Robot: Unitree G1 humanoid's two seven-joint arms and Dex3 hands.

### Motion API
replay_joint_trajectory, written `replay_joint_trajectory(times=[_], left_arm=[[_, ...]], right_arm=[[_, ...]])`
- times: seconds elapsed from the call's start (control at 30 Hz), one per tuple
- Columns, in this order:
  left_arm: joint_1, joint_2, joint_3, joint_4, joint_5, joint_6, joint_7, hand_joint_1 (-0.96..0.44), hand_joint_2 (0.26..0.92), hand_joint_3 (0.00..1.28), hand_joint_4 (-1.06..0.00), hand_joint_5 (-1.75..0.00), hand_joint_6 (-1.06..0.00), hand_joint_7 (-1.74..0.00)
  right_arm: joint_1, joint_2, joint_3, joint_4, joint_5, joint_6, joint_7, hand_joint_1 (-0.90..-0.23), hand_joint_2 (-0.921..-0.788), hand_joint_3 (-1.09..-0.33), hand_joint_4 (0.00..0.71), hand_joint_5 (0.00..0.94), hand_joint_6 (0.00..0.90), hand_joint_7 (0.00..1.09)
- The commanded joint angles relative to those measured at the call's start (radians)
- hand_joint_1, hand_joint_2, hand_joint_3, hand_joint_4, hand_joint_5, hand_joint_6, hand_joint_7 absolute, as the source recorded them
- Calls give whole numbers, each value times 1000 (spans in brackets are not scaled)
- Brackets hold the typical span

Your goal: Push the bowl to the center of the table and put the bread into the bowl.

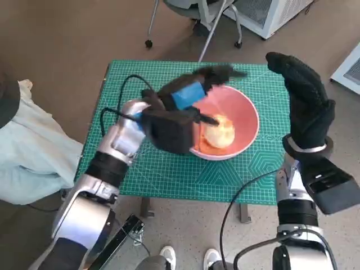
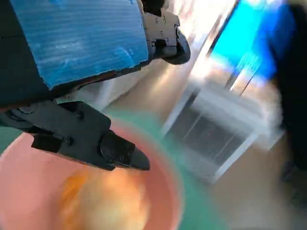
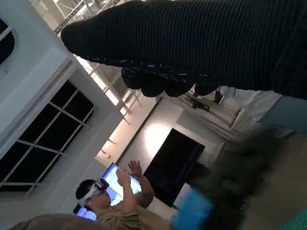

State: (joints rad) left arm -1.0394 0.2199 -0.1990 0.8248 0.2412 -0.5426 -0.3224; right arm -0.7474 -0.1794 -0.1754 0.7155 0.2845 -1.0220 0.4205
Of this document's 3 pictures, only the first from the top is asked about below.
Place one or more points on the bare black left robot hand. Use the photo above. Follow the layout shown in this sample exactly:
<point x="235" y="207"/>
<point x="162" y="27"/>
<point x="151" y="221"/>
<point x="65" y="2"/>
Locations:
<point x="185" y="95"/>

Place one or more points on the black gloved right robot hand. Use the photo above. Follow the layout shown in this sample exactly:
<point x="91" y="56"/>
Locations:
<point x="309" y="112"/>

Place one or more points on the round bread bun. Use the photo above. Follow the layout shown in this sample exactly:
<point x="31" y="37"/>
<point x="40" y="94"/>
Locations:
<point x="222" y="135"/>

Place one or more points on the pink bowl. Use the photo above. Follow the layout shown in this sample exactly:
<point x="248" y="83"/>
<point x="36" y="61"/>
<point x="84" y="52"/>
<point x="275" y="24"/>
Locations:
<point x="242" y="112"/>

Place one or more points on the long striped bread loaf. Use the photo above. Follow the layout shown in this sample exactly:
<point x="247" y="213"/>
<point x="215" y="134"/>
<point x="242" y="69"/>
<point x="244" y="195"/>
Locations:
<point x="209" y="149"/>

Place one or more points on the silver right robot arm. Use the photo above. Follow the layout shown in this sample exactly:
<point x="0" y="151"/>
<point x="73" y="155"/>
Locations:
<point x="298" y="208"/>

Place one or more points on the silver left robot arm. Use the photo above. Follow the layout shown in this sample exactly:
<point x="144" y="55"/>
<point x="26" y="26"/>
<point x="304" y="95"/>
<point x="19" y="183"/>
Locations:
<point x="84" y="208"/>

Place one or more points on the white vented appliance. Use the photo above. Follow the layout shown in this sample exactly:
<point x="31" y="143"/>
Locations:
<point x="348" y="70"/>

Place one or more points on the silver metal rod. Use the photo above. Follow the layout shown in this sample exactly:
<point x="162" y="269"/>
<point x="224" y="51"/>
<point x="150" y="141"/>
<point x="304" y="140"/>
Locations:
<point x="209" y="39"/>

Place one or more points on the green cutting mat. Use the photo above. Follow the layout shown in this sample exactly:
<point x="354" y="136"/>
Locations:
<point x="168" y="174"/>

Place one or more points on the grey office chair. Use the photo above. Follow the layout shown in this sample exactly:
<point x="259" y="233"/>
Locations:
<point x="182" y="8"/>

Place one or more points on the white mesh-front cabinet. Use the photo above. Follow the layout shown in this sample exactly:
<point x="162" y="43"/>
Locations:
<point x="278" y="14"/>

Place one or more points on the grey table leg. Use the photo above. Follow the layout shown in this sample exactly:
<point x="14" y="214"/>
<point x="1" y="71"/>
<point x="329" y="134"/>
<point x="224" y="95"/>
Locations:
<point x="244" y="213"/>
<point x="146" y="208"/>

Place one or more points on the crumpled silver foil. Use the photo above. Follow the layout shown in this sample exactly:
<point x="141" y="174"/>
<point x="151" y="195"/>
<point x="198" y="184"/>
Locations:
<point x="138" y="236"/>

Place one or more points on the black metal bar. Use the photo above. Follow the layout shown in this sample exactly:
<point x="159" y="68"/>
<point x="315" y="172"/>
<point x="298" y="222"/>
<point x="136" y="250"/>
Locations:
<point x="121" y="242"/>

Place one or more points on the white shoe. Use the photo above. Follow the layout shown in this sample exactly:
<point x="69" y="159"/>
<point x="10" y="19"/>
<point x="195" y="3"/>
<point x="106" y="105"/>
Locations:
<point x="168" y="256"/>
<point x="211" y="258"/>

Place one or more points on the dark grey leg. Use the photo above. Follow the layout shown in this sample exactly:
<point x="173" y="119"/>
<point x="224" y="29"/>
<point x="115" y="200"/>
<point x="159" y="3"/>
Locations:
<point x="222" y="266"/>
<point x="152" y="263"/>

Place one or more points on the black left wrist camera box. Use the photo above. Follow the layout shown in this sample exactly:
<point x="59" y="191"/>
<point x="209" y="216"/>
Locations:
<point x="168" y="132"/>

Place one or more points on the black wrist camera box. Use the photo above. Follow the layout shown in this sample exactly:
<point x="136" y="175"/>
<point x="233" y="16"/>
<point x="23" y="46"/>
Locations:
<point x="168" y="132"/>
<point x="332" y="185"/>

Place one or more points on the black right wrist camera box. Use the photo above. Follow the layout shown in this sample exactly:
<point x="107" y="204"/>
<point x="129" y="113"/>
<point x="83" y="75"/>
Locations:
<point x="332" y="185"/>

